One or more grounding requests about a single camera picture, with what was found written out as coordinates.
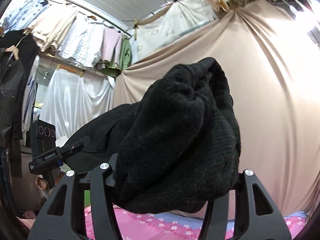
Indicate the green hanging garment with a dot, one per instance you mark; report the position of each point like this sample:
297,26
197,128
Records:
124,60

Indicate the white dotted hanging shirt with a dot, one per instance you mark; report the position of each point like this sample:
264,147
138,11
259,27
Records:
82,43

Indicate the pink hanging garment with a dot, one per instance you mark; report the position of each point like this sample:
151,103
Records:
111,48

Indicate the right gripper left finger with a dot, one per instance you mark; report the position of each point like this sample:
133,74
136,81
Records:
63,214

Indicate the pink rose bedsheet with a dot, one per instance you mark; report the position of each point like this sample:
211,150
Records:
169,226

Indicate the black hanging jacket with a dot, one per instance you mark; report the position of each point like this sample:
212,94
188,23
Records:
18,52

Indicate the white satin curtain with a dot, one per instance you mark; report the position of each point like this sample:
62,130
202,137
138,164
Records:
73,100

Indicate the person's hand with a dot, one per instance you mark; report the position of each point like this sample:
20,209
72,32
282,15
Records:
43,185

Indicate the beige hanging garment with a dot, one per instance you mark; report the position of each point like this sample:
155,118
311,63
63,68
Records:
51,26

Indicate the beige curtain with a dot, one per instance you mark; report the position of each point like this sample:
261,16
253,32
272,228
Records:
272,67

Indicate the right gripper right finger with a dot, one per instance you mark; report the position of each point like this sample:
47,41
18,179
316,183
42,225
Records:
256,214

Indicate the black sweatpants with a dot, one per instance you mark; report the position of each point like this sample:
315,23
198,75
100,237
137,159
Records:
177,148

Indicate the light blue hanging shirt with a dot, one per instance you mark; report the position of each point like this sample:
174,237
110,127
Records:
20,13

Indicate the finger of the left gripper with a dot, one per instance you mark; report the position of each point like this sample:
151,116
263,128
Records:
73,148

